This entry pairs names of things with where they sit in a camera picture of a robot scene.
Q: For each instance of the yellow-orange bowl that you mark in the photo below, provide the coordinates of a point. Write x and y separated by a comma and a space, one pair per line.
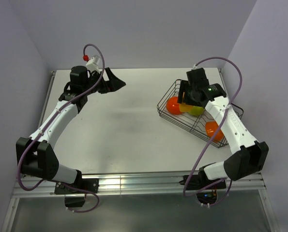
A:
183, 108

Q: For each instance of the white bowl orange outside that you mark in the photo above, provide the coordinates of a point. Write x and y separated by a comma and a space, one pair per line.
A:
210, 128

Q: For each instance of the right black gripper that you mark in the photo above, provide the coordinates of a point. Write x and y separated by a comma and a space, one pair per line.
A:
184, 87

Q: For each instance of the lime green bowl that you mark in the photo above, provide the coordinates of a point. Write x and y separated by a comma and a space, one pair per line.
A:
196, 111

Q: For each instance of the dark wire dish rack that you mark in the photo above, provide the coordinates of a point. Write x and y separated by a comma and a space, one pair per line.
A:
193, 124

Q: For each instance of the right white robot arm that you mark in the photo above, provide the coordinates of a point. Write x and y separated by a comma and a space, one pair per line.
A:
248, 155

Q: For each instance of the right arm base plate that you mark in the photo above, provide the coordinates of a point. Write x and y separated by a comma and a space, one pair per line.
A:
209, 195

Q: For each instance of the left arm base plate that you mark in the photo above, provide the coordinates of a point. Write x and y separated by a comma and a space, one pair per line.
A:
75, 195

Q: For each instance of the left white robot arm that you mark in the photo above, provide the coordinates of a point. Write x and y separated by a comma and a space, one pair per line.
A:
35, 154

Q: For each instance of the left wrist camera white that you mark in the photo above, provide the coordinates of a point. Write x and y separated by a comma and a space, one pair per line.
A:
92, 63

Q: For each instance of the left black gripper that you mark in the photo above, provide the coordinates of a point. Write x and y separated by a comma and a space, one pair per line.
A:
113, 83

